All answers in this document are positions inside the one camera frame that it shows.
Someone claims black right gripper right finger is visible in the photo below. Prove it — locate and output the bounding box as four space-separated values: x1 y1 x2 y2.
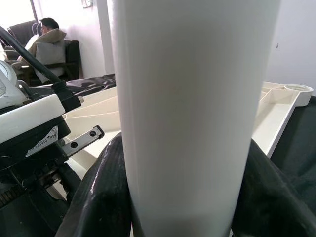
231 138 316 237

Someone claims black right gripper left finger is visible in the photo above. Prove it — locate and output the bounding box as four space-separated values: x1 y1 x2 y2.
55 132 139 237

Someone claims white ribbed plastic table top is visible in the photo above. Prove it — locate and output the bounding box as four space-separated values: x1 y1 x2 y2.
63 81 315 180

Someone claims white tapered plastic table leg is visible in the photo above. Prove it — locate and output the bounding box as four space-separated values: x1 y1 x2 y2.
108 0 281 237

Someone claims black quilted bench cover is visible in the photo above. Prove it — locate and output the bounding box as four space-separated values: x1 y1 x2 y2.
29 74 316 205

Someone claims grey cushion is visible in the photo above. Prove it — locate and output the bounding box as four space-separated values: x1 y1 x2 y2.
33 39 67 83

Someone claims dark wooden armchair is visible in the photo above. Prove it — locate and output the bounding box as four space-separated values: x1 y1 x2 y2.
24 39 81 86

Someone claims dark padded armchair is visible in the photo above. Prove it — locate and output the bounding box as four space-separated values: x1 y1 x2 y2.
6 21 38 60

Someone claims person in olive hoodie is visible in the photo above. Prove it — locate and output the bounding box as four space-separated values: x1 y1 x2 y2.
9 17 68 75

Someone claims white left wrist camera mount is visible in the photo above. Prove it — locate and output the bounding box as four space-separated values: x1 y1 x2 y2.
0 60 67 146

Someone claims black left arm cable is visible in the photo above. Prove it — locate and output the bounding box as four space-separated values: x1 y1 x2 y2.
0 24 83 113

